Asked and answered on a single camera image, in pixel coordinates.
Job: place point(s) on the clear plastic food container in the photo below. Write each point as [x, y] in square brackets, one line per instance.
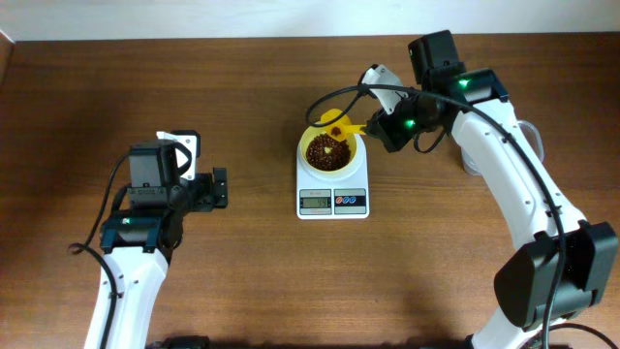
[532, 136]

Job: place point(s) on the yellow plastic measuring scoop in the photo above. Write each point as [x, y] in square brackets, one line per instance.
[339, 127]

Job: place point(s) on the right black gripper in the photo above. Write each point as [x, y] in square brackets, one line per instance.
[386, 134]

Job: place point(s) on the white digital kitchen scale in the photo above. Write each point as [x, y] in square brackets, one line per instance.
[342, 194]

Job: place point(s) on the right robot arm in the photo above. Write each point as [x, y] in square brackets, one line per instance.
[562, 262]

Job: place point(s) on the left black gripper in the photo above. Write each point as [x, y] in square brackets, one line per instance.
[213, 189]

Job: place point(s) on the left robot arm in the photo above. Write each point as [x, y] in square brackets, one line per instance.
[143, 228]

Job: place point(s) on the red adzuki beans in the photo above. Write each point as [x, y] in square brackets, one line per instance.
[327, 154]

